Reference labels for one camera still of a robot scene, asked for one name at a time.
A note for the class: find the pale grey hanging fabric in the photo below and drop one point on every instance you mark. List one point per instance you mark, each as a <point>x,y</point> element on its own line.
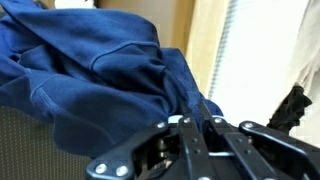
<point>311,43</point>

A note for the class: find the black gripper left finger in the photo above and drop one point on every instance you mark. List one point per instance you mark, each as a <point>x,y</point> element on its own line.
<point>146,150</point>

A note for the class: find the black crumpled fabric piece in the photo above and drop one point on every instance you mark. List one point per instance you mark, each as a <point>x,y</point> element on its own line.
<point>290,106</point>

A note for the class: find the dark navy blue clothing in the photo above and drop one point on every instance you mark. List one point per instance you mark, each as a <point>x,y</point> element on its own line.
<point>83,76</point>

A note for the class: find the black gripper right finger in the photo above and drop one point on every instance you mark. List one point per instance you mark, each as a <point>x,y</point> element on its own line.
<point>260,150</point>

